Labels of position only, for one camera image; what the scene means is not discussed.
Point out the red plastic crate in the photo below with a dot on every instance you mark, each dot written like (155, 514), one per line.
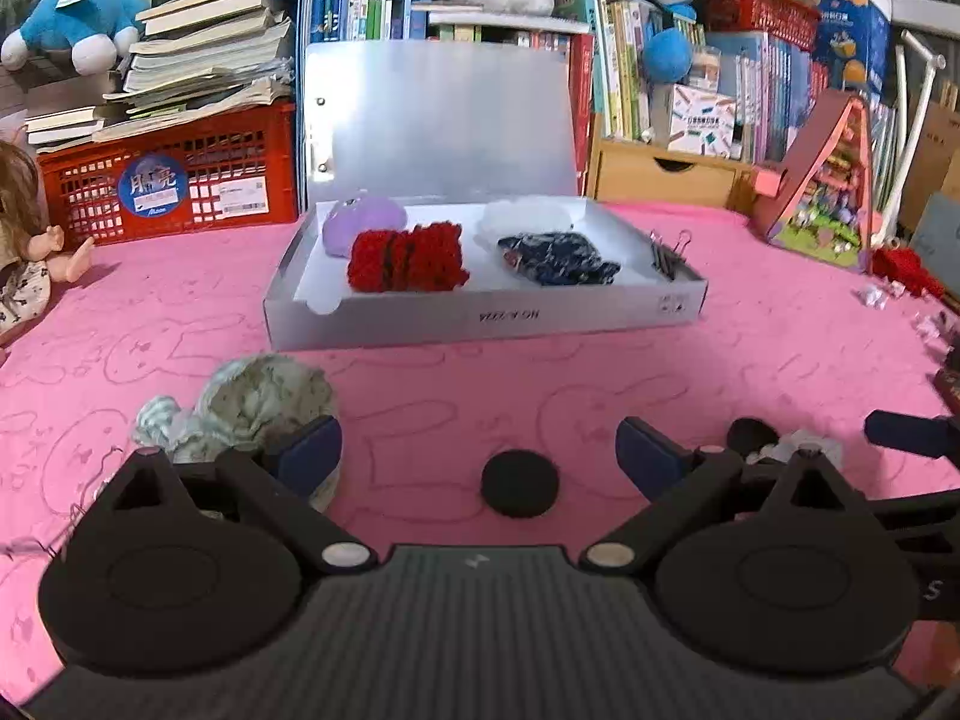
(229, 170)

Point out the small white paper scrap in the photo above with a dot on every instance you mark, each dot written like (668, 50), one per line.
(874, 296)

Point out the dark blue patterned cloth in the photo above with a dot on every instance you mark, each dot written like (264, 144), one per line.
(557, 259)

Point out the white fluffy plush toy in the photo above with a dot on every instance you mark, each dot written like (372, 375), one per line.
(512, 218)

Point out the blue plush toy left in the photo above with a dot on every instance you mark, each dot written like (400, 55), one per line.
(96, 34)

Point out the wooden drawer box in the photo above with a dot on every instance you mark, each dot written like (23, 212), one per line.
(623, 171)

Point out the white patterned small box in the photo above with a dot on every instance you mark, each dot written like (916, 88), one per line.
(691, 120)

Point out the white open storage box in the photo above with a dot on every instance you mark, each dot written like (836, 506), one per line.
(444, 129)

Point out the stack of books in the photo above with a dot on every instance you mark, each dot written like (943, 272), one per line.
(194, 58)

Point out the pink triangular toy house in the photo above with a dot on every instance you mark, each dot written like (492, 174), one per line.
(817, 201)

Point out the green checked cloth garment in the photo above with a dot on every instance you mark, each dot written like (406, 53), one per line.
(258, 402)

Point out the red knitted item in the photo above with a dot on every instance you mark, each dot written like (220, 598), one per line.
(425, 259)

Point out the purple fluffy plush toy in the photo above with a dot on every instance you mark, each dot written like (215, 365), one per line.
(361, 213)

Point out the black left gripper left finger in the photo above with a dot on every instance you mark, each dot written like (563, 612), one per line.
(181, 567)

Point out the white pipe stand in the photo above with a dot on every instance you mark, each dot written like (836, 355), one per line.
(910, 125)

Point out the black round lid front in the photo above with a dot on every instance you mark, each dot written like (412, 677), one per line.
(519, 483)

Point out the row of books right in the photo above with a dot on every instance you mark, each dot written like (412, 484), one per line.
(775, 84)

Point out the brown haired doll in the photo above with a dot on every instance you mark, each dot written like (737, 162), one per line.
(33, 257)

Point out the black round lid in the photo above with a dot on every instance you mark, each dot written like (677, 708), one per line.
(750, 436)
(519, 483)

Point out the black round lid rear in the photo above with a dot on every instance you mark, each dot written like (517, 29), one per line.
(750, 436)

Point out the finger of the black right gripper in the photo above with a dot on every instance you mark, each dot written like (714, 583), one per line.
(926, 437)

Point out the row of upright books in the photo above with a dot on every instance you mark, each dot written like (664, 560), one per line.
(566, 31)

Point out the black binder clips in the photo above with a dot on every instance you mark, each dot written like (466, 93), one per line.
(669, 259)

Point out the blue carton box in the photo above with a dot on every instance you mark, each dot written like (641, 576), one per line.
(852, 44)

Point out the white crumpled paper cloth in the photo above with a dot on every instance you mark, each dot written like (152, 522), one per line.
(783, 450)

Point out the red fabric item right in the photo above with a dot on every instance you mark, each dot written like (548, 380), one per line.
(902, 265)

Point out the red basket on books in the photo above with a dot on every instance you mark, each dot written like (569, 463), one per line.
(793, 21)

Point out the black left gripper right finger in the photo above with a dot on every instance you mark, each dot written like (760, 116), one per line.
(778, 568)

